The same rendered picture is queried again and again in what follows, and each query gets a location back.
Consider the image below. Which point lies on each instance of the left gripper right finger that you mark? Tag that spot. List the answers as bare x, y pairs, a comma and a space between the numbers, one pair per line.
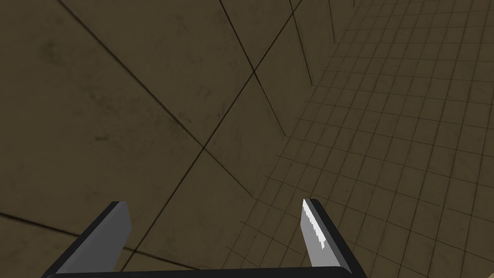
323, 239

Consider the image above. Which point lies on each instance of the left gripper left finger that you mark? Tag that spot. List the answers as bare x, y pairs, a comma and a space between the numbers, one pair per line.
98, 244

